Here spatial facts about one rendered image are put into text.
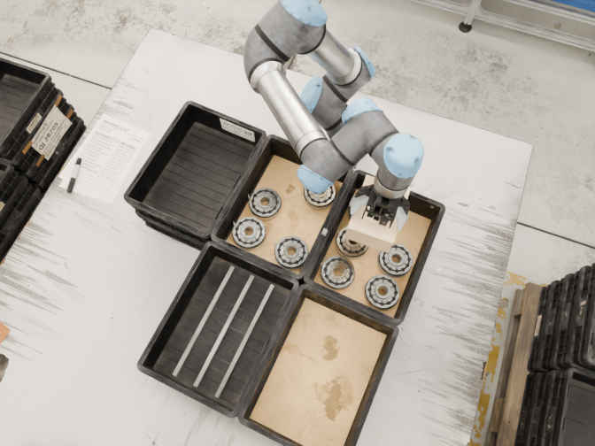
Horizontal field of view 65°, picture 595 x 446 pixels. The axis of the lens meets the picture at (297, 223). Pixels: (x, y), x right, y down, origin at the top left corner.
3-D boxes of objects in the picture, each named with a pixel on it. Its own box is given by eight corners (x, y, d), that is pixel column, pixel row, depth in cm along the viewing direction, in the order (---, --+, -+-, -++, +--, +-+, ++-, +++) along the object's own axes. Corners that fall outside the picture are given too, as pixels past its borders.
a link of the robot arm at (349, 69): (330, 82, 163) (245, 19, 114) (363, 50, 158) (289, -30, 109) (350, 107, 159) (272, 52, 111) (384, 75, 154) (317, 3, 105)
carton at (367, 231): (362, 187, 129) (366, 174, 122) (404, 201, 128) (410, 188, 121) (344, 237, 124) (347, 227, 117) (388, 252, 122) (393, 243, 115)
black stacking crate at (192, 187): (194, 119, 165) (188, 100, 154) (269, 151, 160) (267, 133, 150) (134, 213, 151) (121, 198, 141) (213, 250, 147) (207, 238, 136)
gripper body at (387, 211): (359, 219, 112) (367, 198, 100) (370, 188, 115) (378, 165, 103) (390, 229, 111) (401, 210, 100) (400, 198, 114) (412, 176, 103)
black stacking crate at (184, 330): (214, 251, 147) (208, 240, 136) (299, 291, 142) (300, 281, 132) (148, 371, 134) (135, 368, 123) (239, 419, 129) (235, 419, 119)
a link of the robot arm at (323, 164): (219, 51, 120) (299, 189, 95) (247, 19, 116) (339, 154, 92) (248, 73, 129) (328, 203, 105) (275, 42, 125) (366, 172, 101)
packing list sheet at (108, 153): (99, 111, 179) (98, 111, 178) (153, 130, 176) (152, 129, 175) (53, 184, 167) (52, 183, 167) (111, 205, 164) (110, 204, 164)
